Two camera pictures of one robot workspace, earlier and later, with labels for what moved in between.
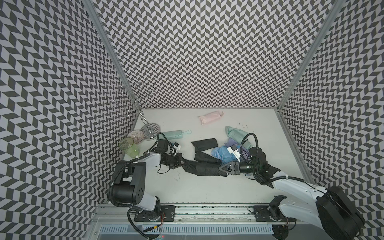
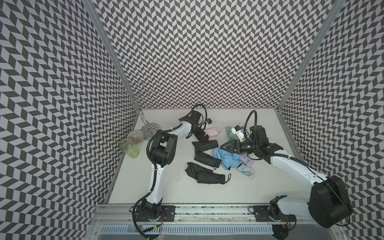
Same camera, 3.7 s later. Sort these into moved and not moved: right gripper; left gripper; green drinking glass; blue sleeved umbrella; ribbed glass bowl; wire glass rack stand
Moved: right gripper; left gripper
Not moved: green drinking glass; wire glass rack stand; ribbed glass bowl; blue sleeved umbrella
